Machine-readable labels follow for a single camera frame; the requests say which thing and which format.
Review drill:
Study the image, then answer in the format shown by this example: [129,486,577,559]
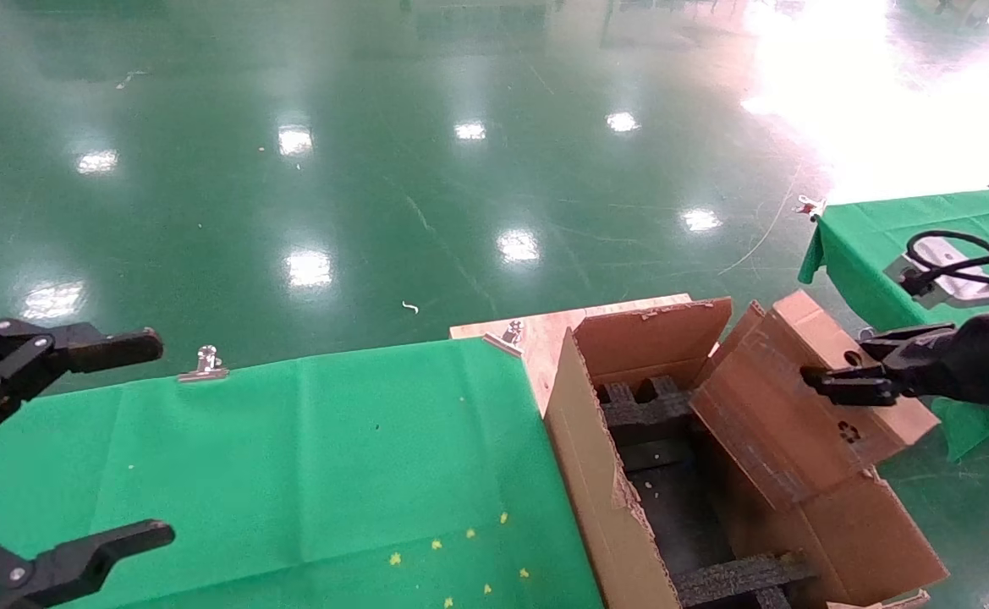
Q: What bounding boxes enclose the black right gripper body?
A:
[910,309,989,407]

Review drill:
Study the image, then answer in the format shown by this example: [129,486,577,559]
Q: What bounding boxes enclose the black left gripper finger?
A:
[0,519,177,609]
[0,319,165,437]

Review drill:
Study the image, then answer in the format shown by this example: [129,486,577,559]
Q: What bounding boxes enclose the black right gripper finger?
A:
[801,364,919,408]
[858,324,957,365]

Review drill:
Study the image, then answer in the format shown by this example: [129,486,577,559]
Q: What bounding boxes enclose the small brown cardboard box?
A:
[689,290,942,513]

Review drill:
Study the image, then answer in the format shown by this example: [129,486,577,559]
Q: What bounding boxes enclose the large open brown carton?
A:
[543,296,950,609]

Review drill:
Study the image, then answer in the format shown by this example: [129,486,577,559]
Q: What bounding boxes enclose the small green tablecloth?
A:
[797,184,989,462]

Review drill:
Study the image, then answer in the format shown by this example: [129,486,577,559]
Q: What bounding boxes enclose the black foam insert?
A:
[596,376,728,471]
[672,550,821,609]

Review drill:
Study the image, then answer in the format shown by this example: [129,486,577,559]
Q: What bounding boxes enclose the large green tablecloth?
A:
[0,337,605,609]

